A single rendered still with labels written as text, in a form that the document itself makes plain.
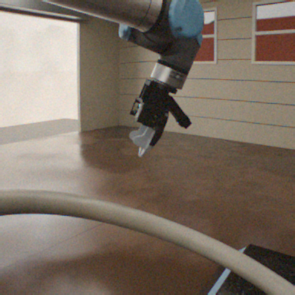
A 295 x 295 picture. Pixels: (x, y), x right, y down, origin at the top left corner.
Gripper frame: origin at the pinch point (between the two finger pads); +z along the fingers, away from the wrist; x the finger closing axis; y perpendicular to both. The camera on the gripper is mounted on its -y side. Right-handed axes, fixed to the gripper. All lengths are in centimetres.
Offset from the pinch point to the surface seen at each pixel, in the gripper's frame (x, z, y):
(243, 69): -492, -105, -401
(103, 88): -783, 95, -181
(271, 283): 54, -5, 2
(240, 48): -509, -148, -380
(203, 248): 46.1, -3.8, 8.6
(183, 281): -51, 103, -96
